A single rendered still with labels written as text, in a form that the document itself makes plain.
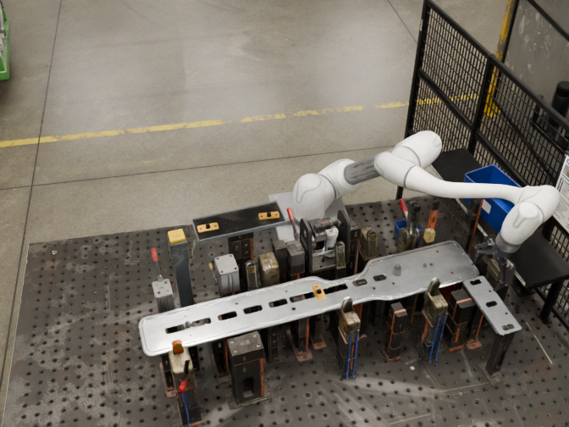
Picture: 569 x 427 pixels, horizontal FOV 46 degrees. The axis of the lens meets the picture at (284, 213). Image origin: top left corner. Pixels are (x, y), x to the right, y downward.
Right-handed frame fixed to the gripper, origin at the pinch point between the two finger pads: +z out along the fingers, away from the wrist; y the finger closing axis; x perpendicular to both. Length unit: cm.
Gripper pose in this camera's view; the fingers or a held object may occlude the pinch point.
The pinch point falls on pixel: (486, 274)
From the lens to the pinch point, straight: 278.8
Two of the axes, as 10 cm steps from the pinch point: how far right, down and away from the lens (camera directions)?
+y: -4.6, -7.2, 5.1
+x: -8.8, 2.8, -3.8
